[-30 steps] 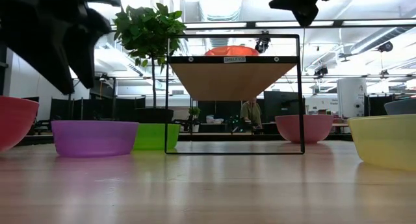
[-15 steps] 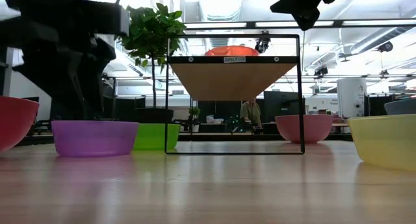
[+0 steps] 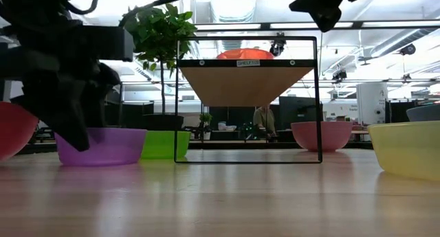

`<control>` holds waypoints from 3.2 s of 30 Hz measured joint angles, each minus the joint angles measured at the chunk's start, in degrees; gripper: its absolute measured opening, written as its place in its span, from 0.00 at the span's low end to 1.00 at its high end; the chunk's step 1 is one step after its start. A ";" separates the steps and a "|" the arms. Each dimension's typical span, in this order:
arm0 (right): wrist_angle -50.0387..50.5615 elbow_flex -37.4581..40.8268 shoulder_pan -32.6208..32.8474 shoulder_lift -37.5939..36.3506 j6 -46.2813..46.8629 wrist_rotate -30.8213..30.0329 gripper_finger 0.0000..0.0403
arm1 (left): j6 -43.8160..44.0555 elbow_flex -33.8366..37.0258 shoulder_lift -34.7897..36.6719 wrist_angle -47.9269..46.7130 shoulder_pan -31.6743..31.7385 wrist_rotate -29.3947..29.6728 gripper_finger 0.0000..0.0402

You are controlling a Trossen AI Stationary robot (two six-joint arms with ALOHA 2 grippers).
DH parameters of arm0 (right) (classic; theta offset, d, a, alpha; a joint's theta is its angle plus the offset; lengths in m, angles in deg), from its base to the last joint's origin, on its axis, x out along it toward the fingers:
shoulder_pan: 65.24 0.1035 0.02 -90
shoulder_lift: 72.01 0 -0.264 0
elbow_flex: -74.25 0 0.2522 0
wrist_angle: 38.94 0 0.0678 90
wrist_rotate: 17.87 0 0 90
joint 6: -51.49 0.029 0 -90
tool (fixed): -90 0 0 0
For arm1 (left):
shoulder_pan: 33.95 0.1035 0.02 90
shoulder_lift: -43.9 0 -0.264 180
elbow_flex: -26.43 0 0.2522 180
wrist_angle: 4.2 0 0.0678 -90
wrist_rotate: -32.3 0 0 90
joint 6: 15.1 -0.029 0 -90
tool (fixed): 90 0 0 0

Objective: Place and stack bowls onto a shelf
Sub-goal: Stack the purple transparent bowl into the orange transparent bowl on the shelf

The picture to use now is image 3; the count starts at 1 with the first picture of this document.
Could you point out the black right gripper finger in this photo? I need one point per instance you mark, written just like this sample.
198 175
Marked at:
326 21

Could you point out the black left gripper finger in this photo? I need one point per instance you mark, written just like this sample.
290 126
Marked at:
99 89
62 106

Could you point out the large red plastic bowl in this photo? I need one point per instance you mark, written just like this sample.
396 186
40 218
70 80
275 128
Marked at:
13 134

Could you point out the small purple plastic bowl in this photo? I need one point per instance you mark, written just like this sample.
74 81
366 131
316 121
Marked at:
120 147

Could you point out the small green plastic bowl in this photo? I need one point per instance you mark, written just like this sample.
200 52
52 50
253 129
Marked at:
161 144

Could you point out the small orange plastic bowl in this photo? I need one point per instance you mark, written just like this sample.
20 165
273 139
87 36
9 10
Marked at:
244 54

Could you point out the large pink plastic bowl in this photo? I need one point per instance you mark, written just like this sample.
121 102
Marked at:
306 135

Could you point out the large blue plastic bowl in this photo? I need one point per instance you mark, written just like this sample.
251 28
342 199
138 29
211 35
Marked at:
426 114

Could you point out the small yellow plastic bowl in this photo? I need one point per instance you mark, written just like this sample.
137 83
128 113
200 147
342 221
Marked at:
409 151

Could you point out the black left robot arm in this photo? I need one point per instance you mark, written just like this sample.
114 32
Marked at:
34 7

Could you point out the white shelf label sticker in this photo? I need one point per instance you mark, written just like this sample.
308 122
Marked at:
248 63

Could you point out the black overhead beam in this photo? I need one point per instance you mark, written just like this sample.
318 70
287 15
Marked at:
266 25

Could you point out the green plant in black pot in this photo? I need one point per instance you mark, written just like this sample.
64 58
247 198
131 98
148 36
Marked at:
161 34

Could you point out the black monitor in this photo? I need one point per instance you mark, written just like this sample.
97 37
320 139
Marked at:
299 108

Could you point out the white cylindrical machine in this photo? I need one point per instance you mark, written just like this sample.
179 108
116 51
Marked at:
371 103

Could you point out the small green desk plant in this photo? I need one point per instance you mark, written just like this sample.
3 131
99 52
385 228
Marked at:
205 118

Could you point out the person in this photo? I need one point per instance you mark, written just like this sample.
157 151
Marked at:
264 118

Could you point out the black ceiling-hung camera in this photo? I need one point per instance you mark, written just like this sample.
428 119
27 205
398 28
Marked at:
408 49
276 48
339 75

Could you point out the wooden shelf with black frame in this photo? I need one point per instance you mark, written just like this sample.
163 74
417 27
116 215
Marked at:
244 86

